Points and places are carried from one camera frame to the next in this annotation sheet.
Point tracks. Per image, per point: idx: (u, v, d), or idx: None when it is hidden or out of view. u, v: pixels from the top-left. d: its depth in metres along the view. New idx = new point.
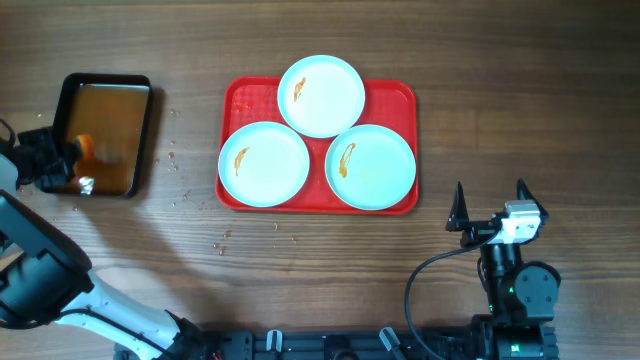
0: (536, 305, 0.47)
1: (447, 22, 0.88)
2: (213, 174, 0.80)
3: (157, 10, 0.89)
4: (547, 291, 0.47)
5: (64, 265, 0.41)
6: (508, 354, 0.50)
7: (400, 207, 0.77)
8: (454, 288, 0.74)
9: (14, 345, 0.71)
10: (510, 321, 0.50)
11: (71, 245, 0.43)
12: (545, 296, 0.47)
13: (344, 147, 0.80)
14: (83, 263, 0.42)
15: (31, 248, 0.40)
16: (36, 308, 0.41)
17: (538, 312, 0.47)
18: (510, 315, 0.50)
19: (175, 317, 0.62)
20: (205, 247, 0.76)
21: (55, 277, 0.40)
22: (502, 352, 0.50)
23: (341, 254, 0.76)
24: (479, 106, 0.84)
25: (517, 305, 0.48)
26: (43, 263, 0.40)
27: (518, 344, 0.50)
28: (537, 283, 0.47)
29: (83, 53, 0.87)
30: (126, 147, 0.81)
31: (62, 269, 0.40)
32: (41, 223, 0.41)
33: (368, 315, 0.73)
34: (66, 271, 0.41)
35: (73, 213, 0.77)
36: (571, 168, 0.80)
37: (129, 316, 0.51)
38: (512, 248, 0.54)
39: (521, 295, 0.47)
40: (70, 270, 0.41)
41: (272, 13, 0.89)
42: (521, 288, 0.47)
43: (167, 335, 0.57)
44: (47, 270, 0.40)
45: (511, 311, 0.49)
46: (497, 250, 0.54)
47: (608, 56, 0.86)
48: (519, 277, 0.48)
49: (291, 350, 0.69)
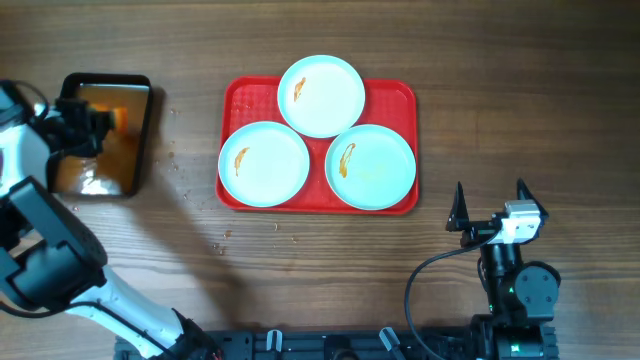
0: (536, 304, 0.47)
1: (447, 22, 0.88)
2: (212, 174, 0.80)
3: (156, 10, 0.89)
4: (548, 291, 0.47)
5: (80, 258, 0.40)
6: (508, 354, 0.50)
7: (401, 207, 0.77)
8: (454, 288, 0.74)
9: (14, 345, 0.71)
10: (511, 321, 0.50)
11: (90, 238, 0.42)
12: (545, 296, 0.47)
13: (344, 147, 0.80)
14: (98, 258, 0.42)
15: (51, 237, 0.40)
16: (49, 295, 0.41)
17: (538, 312, 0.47)
18: (510, 315, 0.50)
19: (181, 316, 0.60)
20: (205, 247, 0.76)
21: (70, 269, 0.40)
22: (502, 352, 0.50)
23: (341, 254, 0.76)
24: (479, 106, 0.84)
25: (517, 305, 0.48)
26: (60, 253, 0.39)
27: (518, 344, 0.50)
28: (538, 283, 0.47)
29: (82, 53, 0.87)
30: (126, 145, 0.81)
31: (78, 262, 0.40)
32: (63, 213, 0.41)
33: (368, 315, 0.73)
34: (81, 264, 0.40)
35: (73, 213, 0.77)
36: (572, 168, 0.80)
37: (135, 314, 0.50)
38: (512, 248, 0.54)
39: (521, 295, 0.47)
40: (85, 263, 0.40)
41: (272, 12, 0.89)
42: (521, 288, 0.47)
43: (171, 336, 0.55)
44: (63, 261, 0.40)
45: (511, 311, 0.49)
46: (497, 250, 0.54)
47: (608, 56, 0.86)
48: (520, 276, 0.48)
49: (291, 350, 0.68)
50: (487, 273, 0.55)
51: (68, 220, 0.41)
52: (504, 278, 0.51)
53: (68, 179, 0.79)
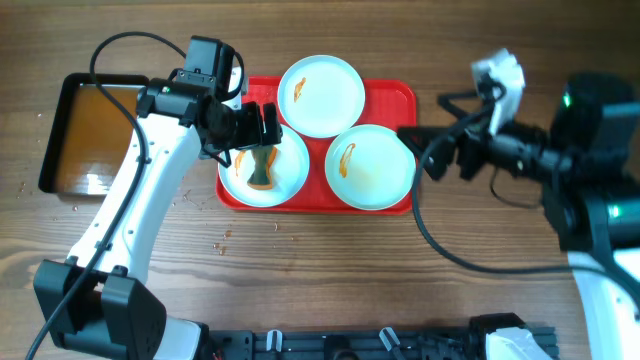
0: (617, 128, 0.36)
1: (447, 23, 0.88)
2: (213, 174, 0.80)
3: (157, 9, 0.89)
4: (622, 92, 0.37)
5: (119, 316, 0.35)
6: (606, 220, 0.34)
7: (401, 207, 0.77)
8: (454, 288, 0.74)
9: (15, 345, 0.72)
10: (584, 163, 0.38)
11: (147, 336, 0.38)
12: (621, 94, 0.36)
13: (344, 147, 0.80)
14: (141, 308, 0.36)
15: (115, 337, 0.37)
16: (125, 312, 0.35)
17: (622, 111, 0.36)
18: (583, 151, 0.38)
19: (200, 327, 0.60)
20: (205, 247, 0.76)
21: (113, 310, 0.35)
22: (592, 214, 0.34)
23: (341, 254, 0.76)
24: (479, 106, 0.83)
25: (600, 91, 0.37)
26: (116, 348, 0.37)
27: (619, 203, 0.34)
28: (604, 83, 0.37)
29: (84, 53, 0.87)
30: (124, 143, 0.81)
31: (120, 315, 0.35)
32: (103, 347, 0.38)
33: (368, 315, 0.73)
34: (117, 309, 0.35)
35: (73, 213, 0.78)
36: None
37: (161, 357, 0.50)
38: (506, 110, 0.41)
39: (585, 102, 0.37)
40: (119, 312, 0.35)
41: (273, 12, 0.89)
42: (583, 97, 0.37)
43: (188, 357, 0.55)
44: (111, 323, 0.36)
45: (588, 148, 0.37)
46: (500, 138, 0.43)
47: (607, 57, 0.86)
48: (576, 88, 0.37)
49: (291, 350, 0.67)
50: (510, 169, 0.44)
51: (110, 346, 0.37)
52: (576, 125, 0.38)
53: (68, 178, 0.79)
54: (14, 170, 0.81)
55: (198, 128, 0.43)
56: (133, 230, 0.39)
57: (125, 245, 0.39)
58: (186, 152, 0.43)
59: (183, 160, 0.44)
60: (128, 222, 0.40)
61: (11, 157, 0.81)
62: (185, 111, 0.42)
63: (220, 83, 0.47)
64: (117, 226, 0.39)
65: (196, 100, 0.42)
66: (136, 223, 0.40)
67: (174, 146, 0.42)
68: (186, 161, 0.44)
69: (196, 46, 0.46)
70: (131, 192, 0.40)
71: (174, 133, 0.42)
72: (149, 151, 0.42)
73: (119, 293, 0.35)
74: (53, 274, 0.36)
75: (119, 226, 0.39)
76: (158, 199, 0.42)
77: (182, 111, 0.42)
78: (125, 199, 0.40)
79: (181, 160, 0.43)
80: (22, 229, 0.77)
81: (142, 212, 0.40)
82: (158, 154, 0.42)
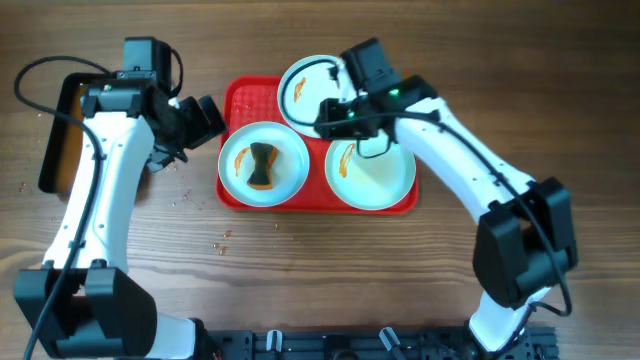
0: (374, 64, 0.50)
1: (447, 22, 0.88)
2: (212, 174, 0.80)
3: (157, 9, 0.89)
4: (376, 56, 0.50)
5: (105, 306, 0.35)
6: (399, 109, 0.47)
7: (401, 207, 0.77)
8: (454, 287, 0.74)
9: (14, 345, 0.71)
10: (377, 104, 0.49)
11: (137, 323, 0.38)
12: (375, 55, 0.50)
13: (344, 147, 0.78)
14: (125, 294, 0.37)
15: (107, 332, 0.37)
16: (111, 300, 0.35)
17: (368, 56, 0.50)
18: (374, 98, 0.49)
19: (198, 324, 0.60)
20: (205, 247, 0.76)
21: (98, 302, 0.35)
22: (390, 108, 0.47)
23: (340, 254, 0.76)
24: (479, 105, 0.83)
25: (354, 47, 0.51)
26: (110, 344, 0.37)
27: (400, 91, 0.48)
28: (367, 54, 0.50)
29: (83, 53, 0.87)
30: None
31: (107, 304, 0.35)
32: (98, 344, 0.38)
33: (368, 315, 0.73)
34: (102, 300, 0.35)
35: None
36: (570, 168, 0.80)
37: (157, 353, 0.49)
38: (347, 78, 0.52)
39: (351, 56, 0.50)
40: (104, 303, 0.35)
41: (273, 12, 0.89)
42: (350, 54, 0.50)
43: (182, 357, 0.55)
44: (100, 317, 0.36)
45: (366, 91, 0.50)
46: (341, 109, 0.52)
47: (607, 56, 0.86)
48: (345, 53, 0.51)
49: (291, 350, 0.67)
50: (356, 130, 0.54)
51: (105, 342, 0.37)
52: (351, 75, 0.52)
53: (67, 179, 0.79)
54: (14, 171, 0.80)
55: (147, 118, 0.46)
56: (104, 223, 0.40)
57: (97, 238, 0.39)
58: (139, 142, 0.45)
59: (136, 152, 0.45)
60: (97, 217, 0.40)
61: (10, 157, 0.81)
62: (130, 104, 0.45)
63: (161, 78, 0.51)
64: (86, 224, 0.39)
65: (139, 90, 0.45)
66: (106, 216, 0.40)
67: (125, 140, 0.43)
68: (142, 152, 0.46)
69: (134, 49, 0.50)
70: (94, 188, 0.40)
71: (123, 126, 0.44)
72: (102, 148, 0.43)
73: (99, 283, 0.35)
74: (32, 281, 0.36)
75: (89, 223, 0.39)
76: (122, 191, 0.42)
77: (127, 104, 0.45)
78: (90, 196, 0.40)
79: (135, 154, 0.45)
80: (22, 229, 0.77)
81: (109, 205, 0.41)
82: (114, 148, 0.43)
